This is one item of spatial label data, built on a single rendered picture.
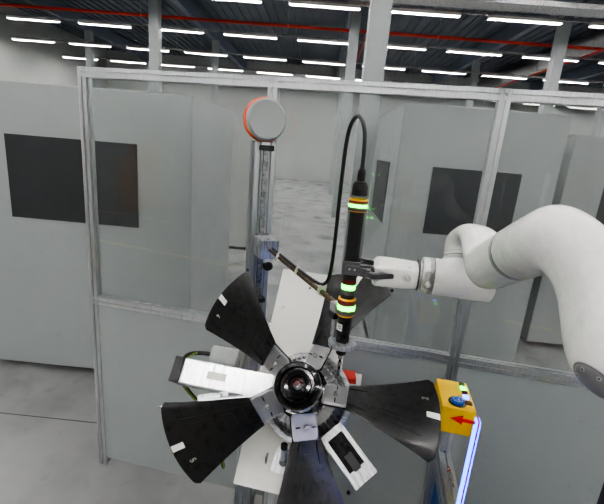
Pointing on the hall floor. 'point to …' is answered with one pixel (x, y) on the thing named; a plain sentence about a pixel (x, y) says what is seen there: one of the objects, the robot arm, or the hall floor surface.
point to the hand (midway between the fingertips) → (351, 265)
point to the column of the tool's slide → (256, 258)
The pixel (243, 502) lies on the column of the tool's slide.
